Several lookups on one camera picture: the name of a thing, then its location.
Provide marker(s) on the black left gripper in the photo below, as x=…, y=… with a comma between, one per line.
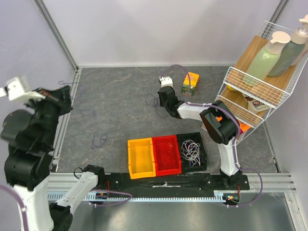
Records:
x=61, y=96

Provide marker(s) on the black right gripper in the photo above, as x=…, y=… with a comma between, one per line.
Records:
x=165, y=92

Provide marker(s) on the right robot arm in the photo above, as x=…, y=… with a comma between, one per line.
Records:
x=221, y=125

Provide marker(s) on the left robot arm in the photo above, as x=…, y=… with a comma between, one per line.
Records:
x=30, y=138

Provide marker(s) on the orange green carton box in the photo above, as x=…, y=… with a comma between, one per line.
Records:
x=190, y=83

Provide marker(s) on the black plastic bin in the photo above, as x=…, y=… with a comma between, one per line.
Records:
x=192, y=152

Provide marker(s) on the red plastic bin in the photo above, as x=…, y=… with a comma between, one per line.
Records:
x=166, y=155

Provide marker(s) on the yellow plastic bin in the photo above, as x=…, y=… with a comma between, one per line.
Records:
x=141, y=163

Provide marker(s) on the orange snack packets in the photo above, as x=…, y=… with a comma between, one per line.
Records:
x=243, y=126

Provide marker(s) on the brown snack packet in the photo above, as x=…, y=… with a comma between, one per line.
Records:
x=255, y=106

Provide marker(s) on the light green pump bottle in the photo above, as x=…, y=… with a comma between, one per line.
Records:
x=266, y=58

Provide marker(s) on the dark green pump bottle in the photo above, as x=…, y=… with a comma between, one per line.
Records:
x=284, y=61

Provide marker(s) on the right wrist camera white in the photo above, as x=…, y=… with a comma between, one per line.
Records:
x=165, y=81

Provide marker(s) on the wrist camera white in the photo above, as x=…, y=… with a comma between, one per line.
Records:
x=17, y=89
x=165, y=81

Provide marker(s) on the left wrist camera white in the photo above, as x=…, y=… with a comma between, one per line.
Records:
x=17, y=89

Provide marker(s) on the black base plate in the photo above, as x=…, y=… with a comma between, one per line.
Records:
x=122, y=181

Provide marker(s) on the aluminium corner post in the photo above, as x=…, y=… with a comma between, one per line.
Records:
x=56, y=33

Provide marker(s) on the grey cable duct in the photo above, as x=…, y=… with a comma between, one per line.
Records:
x=103, y=197

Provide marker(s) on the white wire shelf rack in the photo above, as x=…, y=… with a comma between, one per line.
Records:
x=271, y=91

